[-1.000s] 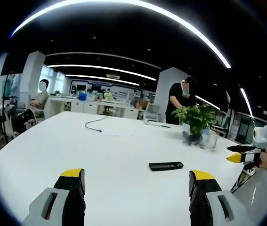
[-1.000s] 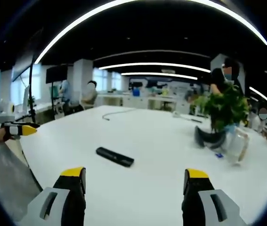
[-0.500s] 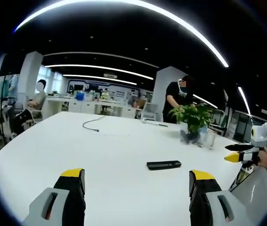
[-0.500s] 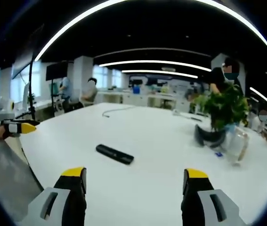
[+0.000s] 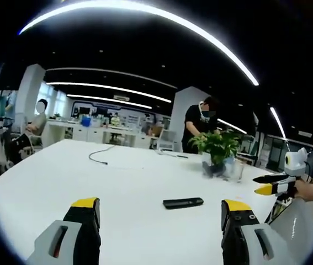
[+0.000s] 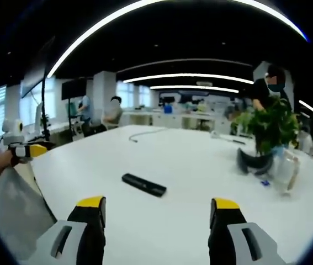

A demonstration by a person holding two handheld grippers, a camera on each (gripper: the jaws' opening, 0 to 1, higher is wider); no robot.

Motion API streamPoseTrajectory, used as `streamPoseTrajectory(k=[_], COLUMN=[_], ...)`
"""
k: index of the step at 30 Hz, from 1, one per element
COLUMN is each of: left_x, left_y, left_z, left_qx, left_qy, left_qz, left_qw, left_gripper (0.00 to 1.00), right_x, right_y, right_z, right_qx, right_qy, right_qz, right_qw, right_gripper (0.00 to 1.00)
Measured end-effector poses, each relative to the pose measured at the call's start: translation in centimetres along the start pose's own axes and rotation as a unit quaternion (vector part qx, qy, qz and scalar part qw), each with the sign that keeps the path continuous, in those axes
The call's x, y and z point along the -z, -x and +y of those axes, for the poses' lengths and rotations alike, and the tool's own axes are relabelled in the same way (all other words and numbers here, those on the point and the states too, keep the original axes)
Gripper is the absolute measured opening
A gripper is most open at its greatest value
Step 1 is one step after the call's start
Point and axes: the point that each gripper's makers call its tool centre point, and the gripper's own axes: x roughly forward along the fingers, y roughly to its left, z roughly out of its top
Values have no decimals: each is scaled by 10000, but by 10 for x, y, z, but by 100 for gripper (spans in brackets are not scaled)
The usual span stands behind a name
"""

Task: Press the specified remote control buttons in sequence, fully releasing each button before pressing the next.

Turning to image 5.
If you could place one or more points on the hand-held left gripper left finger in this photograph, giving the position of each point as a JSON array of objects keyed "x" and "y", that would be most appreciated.
[{"x": 83, "y": 220}]

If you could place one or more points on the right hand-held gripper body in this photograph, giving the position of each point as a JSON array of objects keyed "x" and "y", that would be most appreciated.
[{"x": 294, "y": 171}]

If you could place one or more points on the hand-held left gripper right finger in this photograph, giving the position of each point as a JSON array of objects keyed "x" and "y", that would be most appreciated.
[{"x": 234, "y": 223}]

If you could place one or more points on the black remote control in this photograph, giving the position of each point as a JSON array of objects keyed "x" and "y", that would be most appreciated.
[{"x": 183, "y": 203}]

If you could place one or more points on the person's right hand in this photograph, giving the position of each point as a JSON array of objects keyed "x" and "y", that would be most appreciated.
[{"x": 301, "y": 189}]

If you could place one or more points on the clear glass container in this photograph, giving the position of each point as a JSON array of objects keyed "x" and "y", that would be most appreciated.
[{"x": 234, "y": 171}]

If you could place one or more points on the green potted plant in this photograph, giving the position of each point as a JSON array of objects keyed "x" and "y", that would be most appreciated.
[{"x": 217, "y": 149}]

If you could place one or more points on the black pen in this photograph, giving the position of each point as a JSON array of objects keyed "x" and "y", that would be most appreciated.
[{"x": 182, "y": 156}]

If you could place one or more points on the white counter desk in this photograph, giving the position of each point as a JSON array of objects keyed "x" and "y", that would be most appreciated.
[{"x": 95, "y": 132}]

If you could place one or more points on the white office chair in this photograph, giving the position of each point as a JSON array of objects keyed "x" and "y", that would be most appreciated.
[{"x": 167, "y": 141}]

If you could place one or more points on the black stand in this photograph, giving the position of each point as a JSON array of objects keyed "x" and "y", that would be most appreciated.
[{"x": 0, "y": 129}]

